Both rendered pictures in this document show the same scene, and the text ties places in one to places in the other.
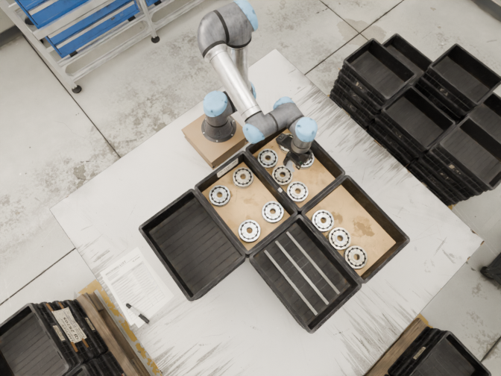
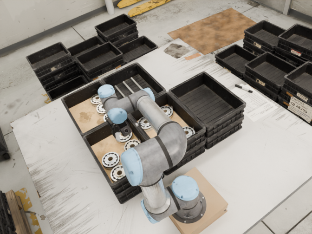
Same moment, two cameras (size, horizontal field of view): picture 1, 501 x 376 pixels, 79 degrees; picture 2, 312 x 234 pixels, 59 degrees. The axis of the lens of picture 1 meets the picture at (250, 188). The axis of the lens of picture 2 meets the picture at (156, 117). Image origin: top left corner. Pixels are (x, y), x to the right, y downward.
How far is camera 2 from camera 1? 143 cm
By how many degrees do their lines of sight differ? 59
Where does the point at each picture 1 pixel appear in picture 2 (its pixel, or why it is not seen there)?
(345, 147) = (68, 191)
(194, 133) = (213, 198)
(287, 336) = not seen: hidden behind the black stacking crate
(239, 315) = not seen: hidden behind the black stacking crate
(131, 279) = (253, 104)
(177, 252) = (217, 104)
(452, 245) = (31, 120)
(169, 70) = not seen: outside the picture
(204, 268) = (198, 96)
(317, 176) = (104, 149)
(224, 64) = (161, 116)
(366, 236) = (85, 111)
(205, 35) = (176, 128)
